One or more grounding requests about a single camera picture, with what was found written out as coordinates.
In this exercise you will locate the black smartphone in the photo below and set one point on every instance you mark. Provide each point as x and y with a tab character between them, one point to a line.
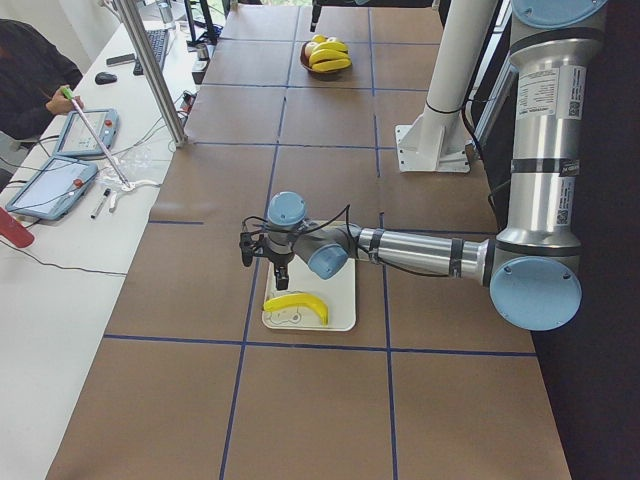
120	60

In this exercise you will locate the black keyboard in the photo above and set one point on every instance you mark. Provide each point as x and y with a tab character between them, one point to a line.
159	43

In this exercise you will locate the brown wicker basket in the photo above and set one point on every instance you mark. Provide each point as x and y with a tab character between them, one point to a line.
305	61

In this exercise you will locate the near teach pendant tablet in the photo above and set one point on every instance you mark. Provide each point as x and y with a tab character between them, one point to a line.
54	189

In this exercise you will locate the black marker pen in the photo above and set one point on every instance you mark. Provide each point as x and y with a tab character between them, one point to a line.
101	203

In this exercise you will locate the seated person dark clothes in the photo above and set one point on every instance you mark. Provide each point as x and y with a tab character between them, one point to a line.
33	72

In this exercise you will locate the far teach pendant tablet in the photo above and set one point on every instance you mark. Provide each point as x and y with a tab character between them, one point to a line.
75	139

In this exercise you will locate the aluminium frame post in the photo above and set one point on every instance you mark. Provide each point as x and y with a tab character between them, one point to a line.
134	26

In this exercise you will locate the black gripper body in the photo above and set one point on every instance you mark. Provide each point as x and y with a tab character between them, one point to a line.
280	260

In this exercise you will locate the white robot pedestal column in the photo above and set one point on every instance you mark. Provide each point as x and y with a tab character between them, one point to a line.
435	141

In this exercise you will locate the black computer mouse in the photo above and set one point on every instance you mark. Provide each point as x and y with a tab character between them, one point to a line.
104	78

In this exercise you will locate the small steel cup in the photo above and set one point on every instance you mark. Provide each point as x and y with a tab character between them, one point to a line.
202	52

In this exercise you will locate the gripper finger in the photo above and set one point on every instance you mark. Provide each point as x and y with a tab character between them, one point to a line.
315	15
281	277

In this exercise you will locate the orange black connector board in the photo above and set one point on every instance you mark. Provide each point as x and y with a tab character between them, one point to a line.
187	101

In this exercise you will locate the white bear print tray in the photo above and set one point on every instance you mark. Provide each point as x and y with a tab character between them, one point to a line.
312	290

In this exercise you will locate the teach pendant tablet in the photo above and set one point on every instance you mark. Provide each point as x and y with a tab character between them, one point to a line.
75	139
54	189

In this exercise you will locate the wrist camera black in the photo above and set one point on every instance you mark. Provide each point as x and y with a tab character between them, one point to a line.
251	240

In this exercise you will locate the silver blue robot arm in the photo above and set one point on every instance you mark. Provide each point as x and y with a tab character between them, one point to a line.
530	267

